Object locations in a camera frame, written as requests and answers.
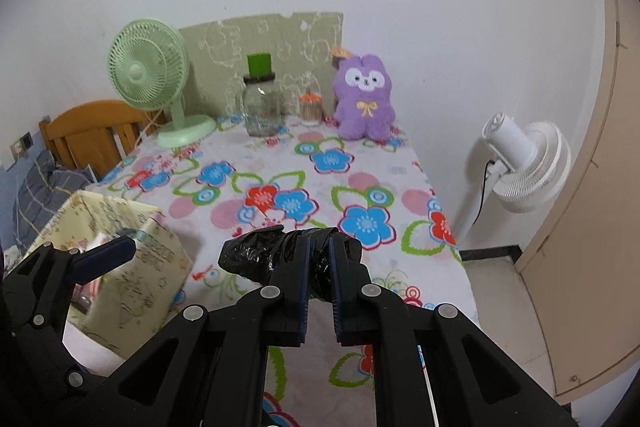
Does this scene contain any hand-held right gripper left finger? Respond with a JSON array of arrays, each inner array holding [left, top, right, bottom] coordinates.
[[75, 237, 308, 427]]

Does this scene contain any glass mug with green lid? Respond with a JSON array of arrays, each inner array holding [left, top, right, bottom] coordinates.
[[235, 52, 284, 138]]

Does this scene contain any green patterned cardboard sheet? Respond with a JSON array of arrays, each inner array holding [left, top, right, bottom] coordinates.
[[178, 11, 345, 118]]

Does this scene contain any white standing fan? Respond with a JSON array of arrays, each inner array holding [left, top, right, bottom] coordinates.
[[457, 112, 572, 253]]

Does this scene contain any grey plaid pillow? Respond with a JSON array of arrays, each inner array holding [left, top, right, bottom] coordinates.
[[12, 157, 95, 253]]

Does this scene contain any black fan cable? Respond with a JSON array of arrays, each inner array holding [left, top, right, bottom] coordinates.
[[472, 159, 501, 225]]

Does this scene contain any green desk fan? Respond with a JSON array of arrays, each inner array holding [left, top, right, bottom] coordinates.
[[108, 19, 217, 149]]

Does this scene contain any black plastic bag roll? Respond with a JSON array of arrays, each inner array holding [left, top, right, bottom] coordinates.
[[218, 225, 362, 303]]

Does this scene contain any wooden bed headboard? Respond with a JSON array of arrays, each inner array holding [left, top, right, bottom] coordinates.
[[39, 101, 167, 182]]

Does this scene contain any pink patterned packet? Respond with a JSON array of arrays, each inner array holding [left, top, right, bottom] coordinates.
[[72, 232, 125, 308]]

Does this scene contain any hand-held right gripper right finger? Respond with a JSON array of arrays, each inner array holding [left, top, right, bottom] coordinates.
[[327, 237, 581, 427]]

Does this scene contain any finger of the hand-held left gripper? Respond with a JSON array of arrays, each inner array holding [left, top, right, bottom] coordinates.
[[2, 237, 137, 333], [0, 332, 88, 390]]

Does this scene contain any yellow cartoon storage box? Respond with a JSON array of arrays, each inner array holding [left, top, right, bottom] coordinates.
[[27, 189, 194, 353]]

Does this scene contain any white fan cord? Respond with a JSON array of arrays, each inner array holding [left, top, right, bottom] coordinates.
[[135, 108, 168, 142]]

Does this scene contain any beige door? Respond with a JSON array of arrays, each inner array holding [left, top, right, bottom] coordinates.
[[515, 0, 640, 405]]

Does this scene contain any small jar with orange lid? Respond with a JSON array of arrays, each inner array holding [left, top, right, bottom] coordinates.
[[299, 92, 324, 128]]

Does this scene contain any purple plush rabbit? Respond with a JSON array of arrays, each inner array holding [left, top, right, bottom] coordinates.
[[332, 53, 397, 142]]

